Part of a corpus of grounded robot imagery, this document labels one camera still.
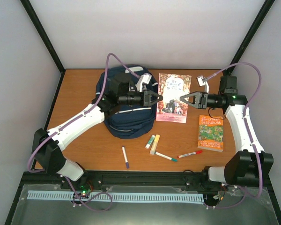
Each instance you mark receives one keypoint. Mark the green white glue stick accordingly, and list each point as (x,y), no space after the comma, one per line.
(150,141)

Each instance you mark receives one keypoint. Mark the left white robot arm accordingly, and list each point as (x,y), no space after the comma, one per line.
(48,145)

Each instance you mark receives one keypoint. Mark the red cap marker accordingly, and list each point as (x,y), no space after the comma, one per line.
(189,154)

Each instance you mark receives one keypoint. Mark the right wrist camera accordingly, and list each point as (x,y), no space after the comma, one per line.
(202,82)

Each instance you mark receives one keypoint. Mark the orange Treehouse book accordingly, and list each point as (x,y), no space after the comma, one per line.
(210,133)

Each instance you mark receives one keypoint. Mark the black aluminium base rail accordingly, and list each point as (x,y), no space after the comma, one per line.
(100,180)

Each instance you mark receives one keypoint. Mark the left black frame post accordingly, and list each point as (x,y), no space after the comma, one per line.
(42,33)

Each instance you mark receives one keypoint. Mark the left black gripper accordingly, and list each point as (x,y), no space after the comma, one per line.
(147,101)

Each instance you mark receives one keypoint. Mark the black frame post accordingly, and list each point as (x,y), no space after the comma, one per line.
(42,33)
(265,8)

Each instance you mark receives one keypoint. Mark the teal cap marker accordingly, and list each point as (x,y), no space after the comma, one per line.
(166,157)

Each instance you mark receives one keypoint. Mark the navy blue backpack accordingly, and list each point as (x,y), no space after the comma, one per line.
(130,122)

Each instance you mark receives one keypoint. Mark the right black frame post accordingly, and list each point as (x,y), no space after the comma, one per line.
(265,8)

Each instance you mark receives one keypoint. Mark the pink Taming Shrew book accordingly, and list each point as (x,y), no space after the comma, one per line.
(171,87)

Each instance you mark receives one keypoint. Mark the purple cap marker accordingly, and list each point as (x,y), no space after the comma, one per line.
(125,157)

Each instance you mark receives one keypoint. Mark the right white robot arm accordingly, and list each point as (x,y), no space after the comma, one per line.
(250,165)

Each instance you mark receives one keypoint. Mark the yellow highlighter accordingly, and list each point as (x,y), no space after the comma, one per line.
(154,144)

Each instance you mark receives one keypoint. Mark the small circuit board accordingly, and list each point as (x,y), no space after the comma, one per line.
(86,190)

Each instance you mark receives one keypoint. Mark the light blue cable duct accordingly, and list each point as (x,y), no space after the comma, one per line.
(117,197)

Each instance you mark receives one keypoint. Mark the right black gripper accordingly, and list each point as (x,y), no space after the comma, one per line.
(201,100)

